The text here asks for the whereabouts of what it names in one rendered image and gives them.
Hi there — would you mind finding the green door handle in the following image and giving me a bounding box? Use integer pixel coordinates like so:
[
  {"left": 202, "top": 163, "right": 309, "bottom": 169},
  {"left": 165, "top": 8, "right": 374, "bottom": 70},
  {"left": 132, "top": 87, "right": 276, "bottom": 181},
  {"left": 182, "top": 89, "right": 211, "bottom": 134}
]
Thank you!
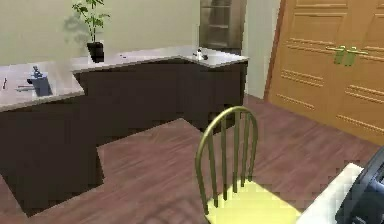
[
  {"left": 343, "top": 46, "right": 369, "bottom": 67},
  {"left": 325, "top": 45, "right": 348, "bottom": 66}
]

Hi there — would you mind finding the grey shelf unit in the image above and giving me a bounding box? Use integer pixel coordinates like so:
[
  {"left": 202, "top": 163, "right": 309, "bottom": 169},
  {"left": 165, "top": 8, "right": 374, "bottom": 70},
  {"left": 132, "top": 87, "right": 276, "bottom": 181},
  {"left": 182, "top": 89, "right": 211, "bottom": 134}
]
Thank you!
[{"left": 199, "top": 0, "right": 248, "bottom": 51}]

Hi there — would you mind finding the white table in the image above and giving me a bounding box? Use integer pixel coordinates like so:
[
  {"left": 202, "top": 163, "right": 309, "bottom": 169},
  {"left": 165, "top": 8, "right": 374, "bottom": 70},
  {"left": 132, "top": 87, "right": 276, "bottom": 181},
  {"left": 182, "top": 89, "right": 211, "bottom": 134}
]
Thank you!
[{"left": 295, "top": 162, "right": 365, "bottom": 224}]

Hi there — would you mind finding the black round appliance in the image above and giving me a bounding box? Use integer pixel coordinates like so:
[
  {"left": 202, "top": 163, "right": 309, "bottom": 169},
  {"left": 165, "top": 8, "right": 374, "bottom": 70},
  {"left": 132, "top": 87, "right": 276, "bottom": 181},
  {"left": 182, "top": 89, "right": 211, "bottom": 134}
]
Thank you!
[{"left": 334, "top": 145, "right": 384, "bottom": 224}]

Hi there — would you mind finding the olive green wooden chair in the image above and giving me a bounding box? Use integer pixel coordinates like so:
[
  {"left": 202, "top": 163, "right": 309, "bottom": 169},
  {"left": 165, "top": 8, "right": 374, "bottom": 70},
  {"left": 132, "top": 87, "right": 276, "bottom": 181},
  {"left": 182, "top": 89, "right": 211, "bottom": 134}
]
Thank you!
[{"left": 194, "top": 105, "right": 303, "bottom": 224}]

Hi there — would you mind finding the orange wooden double door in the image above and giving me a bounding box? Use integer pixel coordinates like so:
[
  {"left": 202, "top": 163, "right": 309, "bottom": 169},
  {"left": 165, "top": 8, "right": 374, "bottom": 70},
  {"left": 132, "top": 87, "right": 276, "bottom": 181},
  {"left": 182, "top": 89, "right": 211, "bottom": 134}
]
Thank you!
[{"left": 263, "top": 0, "right": 384, "bottom": 147}]

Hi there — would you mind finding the green house plant black pot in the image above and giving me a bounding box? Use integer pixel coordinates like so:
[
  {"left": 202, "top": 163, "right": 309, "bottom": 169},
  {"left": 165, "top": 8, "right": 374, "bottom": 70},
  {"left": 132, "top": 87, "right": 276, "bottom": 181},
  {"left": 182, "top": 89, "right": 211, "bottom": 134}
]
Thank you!
[{"left": 71, "top": 0, "right": 111, "bottom": 64}]

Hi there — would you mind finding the dark brown kitchen counter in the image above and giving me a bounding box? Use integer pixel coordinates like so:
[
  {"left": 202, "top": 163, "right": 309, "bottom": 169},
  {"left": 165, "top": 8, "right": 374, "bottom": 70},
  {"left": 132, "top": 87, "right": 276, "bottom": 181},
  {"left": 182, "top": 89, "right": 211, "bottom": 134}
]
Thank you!
[{"left": 0, "top": 45, "right": 250, "bottom": 217}]

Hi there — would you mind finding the small white black bottle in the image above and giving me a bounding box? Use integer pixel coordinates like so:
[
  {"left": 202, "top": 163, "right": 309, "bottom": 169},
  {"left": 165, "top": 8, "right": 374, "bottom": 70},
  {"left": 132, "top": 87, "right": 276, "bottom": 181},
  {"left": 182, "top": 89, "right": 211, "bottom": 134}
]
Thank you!
[{"left": 192, "top": 48, "right": 209, "bottom": 62}]

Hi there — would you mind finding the blue grey coffeepot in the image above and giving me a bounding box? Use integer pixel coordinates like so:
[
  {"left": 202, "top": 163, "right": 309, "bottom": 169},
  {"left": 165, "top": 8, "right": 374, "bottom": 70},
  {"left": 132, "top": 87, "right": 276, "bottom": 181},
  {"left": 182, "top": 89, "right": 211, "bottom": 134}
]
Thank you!
[{"left": 26, "top": 65, "right": 54, "bottom": 98}]

